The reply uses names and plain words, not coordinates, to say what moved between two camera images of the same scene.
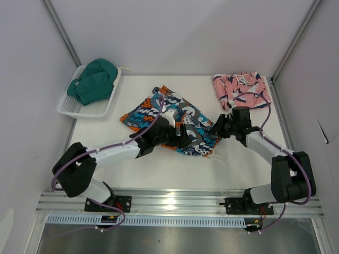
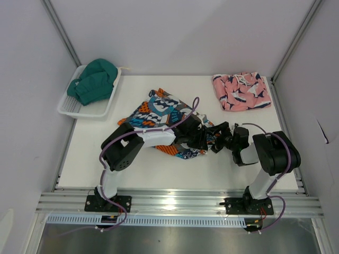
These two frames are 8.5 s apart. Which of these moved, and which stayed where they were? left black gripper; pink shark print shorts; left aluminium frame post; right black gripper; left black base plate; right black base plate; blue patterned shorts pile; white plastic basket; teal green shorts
Moved: right black gripper; left black gripper; blue patterned shorts pile
Stayed: teal green shorts; left black base plate; white plastic basket; right black base plate; pink shark print shorts; left aluminium frame post
